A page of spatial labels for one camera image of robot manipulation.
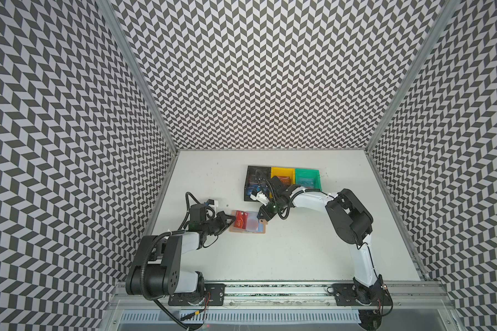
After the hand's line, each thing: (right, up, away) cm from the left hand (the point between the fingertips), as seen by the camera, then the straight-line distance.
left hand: (235, 219), depth 89 cm
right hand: (+11, -1, +3) cm, 11 cm away
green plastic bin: (+35, +20, +10) cm, 41 cm away
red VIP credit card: (+2, 0, 0) cm, 2 cm away
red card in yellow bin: (+24, +16, +15) cm, 32 cm away
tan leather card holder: (+8, -3, 0) cm, 9 cm away
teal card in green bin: (+35, +15, +13) cm, 41 cm away
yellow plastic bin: (+23, +20, +12) cm, 33 cm away
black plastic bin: (+9, +16, +16) cm, 25 cm away
